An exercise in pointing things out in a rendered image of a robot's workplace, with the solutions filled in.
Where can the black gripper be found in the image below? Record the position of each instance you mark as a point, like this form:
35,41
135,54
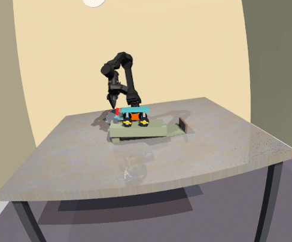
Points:
113,91

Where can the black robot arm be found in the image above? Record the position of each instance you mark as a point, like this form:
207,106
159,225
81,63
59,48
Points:
126,61

